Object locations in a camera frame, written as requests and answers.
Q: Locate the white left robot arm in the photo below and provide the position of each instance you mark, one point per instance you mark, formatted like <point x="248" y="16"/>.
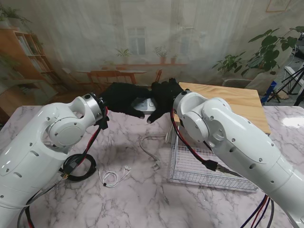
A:
<point x="31" y="152"/>

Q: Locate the white bench edge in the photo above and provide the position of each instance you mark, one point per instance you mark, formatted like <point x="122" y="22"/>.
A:
<point x="291" y="69"/>

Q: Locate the grey chair back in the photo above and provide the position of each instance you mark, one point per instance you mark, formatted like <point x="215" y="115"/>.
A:
<point x="235" y="82"/>

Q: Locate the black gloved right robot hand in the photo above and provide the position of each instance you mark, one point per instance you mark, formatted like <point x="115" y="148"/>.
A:
<point x="165" y="95"/>

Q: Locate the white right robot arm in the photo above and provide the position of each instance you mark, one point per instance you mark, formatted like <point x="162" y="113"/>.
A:
<point x="237" y="142"/>

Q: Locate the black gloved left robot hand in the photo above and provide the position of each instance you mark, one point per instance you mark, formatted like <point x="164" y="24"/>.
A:
<point x="121" y="97"/>

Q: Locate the black tripod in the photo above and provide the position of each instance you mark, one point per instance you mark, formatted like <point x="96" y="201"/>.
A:
<point x="293" y="76"/>

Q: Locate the printed room scene backdrop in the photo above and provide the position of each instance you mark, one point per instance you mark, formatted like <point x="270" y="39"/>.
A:
<point x="71" y="35"/>

